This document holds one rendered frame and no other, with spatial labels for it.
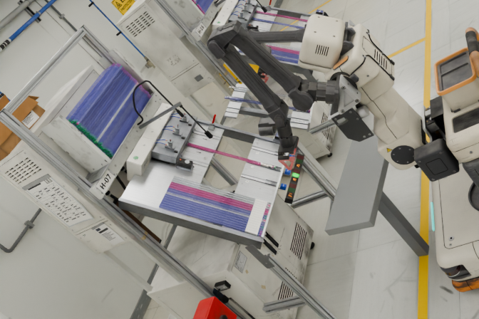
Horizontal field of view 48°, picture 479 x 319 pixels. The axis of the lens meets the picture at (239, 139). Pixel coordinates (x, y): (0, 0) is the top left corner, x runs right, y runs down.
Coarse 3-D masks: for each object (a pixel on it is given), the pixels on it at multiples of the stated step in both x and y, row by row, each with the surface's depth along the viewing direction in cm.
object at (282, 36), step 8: (248, 32) 254; (256, 32) 251; (264, 32) 249; (272, 32) 246; (280, 32) 244; (288, 32) 242; (296, 32) 239; (256, 40) 251; (264, 40) 249; (272, 40) 246; (280, 40) 244; (288, 40) 242; (296, 40) 239
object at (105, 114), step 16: (112, 64) 289; (96, 80) 284; (112, 80) 280; (128, 80) 289; (96, 96) 268; (112, 96) 276; (128, 96) 284; (144, 96) 293; (80, 112) 257; (96, 112) 264; (112, 112) 272; (128, 112) 280; (80, 128) 255; (96, 128) 261; (112, 128) 268; (128, 128) 276; (96, 144) 261; (112, 144) 264
